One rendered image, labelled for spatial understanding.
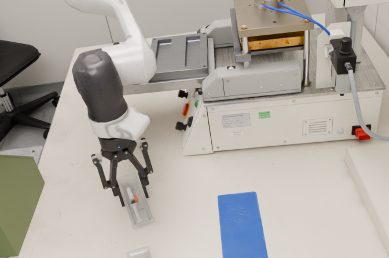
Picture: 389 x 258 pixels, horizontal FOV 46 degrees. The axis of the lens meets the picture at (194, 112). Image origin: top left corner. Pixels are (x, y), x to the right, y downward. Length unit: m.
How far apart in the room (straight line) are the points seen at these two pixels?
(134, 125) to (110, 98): 0.08
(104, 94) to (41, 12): 2.01
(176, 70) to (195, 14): 1.64
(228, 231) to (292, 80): 0.40
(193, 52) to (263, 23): 0.26
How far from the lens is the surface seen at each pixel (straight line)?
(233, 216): 1.14
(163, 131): 1.40
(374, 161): 1.22
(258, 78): 1.15
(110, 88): 0.94
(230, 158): 1.28
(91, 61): 0.95
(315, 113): 1.24
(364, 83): 1.24
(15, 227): 1.20
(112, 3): 1.11
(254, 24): 1.13
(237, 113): 1.20
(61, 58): 3.05
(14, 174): 1.21
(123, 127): 0.98
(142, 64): 1.01
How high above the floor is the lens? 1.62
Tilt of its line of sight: 37 degrees down
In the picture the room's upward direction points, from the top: 9 degrees counter-clockwise
